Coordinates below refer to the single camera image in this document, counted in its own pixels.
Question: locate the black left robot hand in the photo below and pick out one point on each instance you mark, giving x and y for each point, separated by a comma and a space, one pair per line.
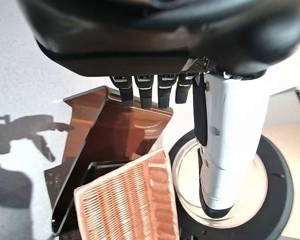
152, 37

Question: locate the wicker laundry basket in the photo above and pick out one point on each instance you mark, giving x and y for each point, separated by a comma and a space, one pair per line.
120, 200

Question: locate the brown acrylic stand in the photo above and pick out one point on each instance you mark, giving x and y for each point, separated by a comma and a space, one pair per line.
110, 135

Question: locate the white counter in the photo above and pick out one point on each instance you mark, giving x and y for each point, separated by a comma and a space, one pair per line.
287, 107

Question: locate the round glass washer door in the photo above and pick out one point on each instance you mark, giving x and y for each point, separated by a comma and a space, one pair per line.
277, 175

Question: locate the black angular frame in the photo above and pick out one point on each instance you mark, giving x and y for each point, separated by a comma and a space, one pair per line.
90, 170

